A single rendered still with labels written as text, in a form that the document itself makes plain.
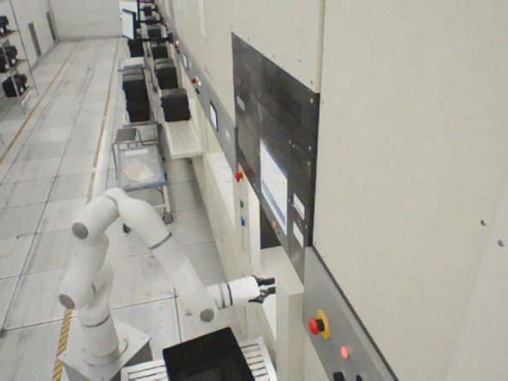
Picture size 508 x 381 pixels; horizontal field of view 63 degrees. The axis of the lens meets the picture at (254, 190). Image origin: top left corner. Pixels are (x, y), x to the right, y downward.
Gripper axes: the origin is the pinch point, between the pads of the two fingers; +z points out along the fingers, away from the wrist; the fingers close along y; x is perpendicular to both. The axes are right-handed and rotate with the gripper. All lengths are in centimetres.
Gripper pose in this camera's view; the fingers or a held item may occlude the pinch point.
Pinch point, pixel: (271, 285)
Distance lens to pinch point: 149.7
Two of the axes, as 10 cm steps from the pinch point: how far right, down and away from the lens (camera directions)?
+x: -0.3, -8.7, -5.0
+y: 2.5, 4.7, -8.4
